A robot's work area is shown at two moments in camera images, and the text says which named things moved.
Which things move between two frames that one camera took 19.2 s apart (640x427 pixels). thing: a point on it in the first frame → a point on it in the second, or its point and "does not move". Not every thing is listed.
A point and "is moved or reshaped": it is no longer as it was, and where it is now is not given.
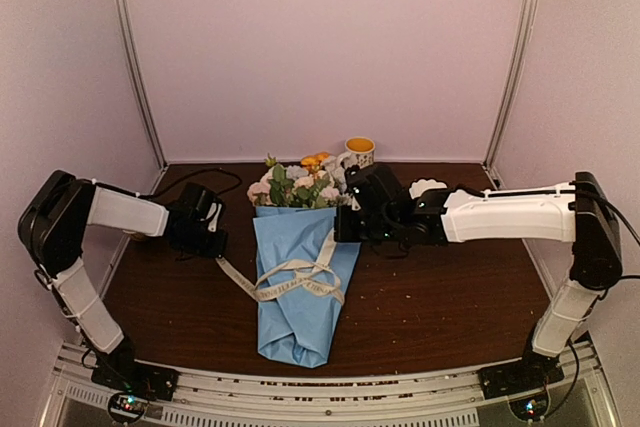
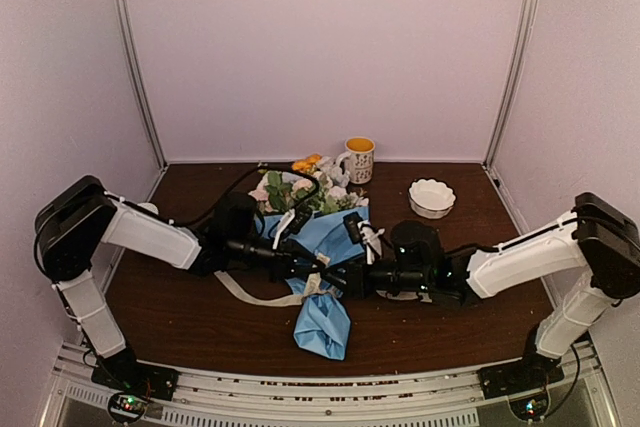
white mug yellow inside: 360,153 does not move
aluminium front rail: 434,398 does not move
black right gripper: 344,232 → 356,276
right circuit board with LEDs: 530,408 does not move
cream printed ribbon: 316,277 → 314,288
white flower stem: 338,177 → 333,198
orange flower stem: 314,162 is moved or reshaped
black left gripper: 217,250 → 284,261
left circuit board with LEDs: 126,406 does not move
